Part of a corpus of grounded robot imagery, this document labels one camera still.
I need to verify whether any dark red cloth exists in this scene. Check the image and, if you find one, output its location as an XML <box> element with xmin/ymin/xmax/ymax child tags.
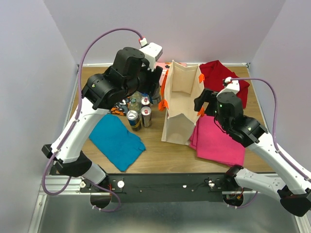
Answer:
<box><xmin>199</xmin><ymin>60</ymin><xmax>250</xmax><ymax>109</ymax></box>

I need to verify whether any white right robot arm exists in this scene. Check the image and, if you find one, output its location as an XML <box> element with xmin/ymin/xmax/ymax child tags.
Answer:
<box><xmin>194</xmin><ymin>88</ymin><xmax>311</xmax><ymax>217</ymax></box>

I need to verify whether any teal folded cloth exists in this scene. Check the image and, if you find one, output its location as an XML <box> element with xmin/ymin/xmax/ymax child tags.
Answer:
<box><xmin>89</xmin><ymin>114</ymin><xmax>146</xmax><ymax>172</ymax></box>

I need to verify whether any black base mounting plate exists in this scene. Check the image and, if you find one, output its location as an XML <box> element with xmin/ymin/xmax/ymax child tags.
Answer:
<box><xmin>80</xmin><ymin>172</ymin><xmax>258</xmax><ymax>203</ymax></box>

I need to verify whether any magenta folded cloth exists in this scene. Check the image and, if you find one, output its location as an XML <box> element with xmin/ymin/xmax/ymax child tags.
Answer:
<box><xmin>190</xmin><ymin>116</ymin><xmax>245</xmax><ymax>166</ymax></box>

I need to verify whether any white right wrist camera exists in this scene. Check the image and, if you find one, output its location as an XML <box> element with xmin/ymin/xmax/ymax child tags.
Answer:
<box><xmin>220</xmin><ymin>77</ymin><xmax>240</xmax><ymax>95</ymax></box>

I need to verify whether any green glass bottle front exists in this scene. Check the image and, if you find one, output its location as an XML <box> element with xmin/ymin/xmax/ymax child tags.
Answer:
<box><xmin>130</xmin><ymin>91</ymin><xmax>142</xmax><ymax>103</ymax></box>

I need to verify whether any dark can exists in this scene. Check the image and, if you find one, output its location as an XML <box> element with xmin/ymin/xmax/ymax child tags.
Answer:
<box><xmin>151</xmin><ymin>86</ymin><xmax>161</xmax><ymax>104</ymax></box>

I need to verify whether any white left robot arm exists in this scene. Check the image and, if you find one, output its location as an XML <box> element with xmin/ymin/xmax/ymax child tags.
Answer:
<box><xmin>42</xmin><ymin>43</ymin><xmax>163</xmax><ymax>192</ymax></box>

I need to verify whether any beige canvas tote bag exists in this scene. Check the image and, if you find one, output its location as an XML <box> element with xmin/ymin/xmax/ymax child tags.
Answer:
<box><xmin>158</xmin><ymin>61</ymin><xmax>205</xmax><ymax>145</ymax></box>

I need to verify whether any light pink printed cloth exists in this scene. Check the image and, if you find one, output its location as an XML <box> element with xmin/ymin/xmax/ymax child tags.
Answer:
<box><xmin>156</xmin><ymin>62</ymin><xmax>172</xmax><ymax>86</ymax></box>

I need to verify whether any orange camouflage cloth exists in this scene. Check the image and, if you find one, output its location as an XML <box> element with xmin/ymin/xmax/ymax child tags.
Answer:
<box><xmin>109</xmin><ymin>98</ymin><xmax>130</xmax><ymax>116</ymax></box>

